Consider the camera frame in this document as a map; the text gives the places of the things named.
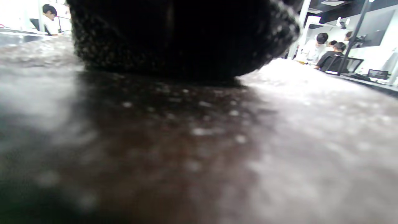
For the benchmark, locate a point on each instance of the person's right hand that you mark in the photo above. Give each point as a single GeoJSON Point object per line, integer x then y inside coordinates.
{"type": "Point", "coordinates": [174, 37]}

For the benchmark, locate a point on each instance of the brown leather bag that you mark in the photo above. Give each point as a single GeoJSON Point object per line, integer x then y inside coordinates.
{"type": "Point", "coordinates": [186, 155]}

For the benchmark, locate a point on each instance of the black stand pole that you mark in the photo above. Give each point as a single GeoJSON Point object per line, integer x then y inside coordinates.
{"type": "Point", "coordinates": [354, 34]}

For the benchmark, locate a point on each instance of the black monitor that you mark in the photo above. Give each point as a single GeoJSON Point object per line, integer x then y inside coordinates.
{"type": "Point", "coordinates": [376, 29]}

